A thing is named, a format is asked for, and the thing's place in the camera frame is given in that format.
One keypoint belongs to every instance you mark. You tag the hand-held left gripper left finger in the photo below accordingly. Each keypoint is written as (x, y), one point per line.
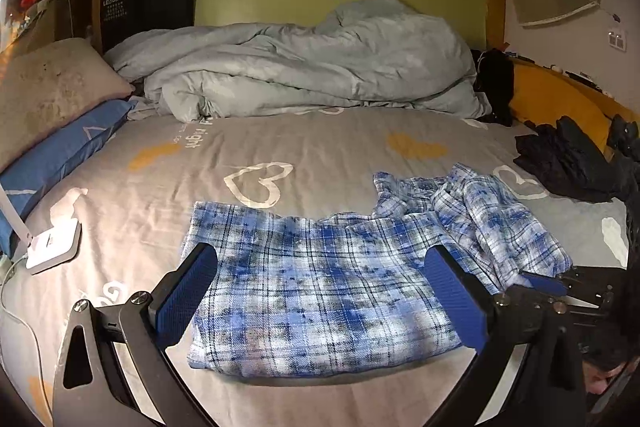
(185, 289)

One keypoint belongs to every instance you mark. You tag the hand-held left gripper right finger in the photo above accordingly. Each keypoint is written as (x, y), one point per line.
(457, 302)

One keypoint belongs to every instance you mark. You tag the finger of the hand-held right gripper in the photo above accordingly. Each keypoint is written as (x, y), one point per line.
(542, 283)

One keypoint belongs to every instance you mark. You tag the blue plaid shirt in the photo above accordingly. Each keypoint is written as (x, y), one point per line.
(310, 297)

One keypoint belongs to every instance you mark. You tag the person's right hand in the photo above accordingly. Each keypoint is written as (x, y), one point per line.
(597, 382)

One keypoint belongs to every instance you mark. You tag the dark jacket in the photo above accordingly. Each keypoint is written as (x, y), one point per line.
(565, 162)

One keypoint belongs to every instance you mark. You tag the white desk lamp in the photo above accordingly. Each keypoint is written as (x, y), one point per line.
(52, 247)

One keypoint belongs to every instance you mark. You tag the black jeans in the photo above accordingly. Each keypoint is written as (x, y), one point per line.
(625, 134)

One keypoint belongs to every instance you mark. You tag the yellow cushion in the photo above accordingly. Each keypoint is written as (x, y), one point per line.
(550, 102)

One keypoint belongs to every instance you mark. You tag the blue pillow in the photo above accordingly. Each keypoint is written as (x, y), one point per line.
(55, 152)

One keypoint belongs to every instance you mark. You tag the grey printed bed sheet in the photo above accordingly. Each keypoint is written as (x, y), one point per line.
(325, 157)

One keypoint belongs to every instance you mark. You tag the black garment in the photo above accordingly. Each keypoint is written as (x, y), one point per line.
(495, 77)

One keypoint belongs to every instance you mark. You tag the beige pillow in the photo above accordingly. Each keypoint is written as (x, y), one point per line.
(55, 92)

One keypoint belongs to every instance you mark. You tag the grey duvet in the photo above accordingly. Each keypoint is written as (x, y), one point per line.
(300, 62)

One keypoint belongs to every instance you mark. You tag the cluttered wooden shelf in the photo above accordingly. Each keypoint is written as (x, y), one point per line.
(55, 22)

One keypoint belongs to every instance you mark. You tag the white wall socket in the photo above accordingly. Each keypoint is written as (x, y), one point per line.
(617, 40)

